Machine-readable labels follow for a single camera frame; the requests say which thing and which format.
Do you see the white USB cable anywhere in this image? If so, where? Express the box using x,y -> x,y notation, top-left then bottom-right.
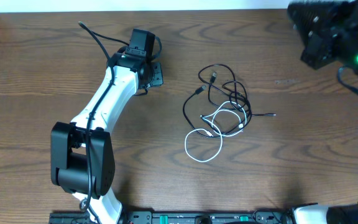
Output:
183,100 -> 248,163

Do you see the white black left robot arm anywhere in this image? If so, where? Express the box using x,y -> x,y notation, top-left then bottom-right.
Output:
50,53 -> 163,223

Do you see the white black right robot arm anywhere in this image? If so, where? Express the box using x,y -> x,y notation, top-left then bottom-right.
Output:
281,0 -> 358,223

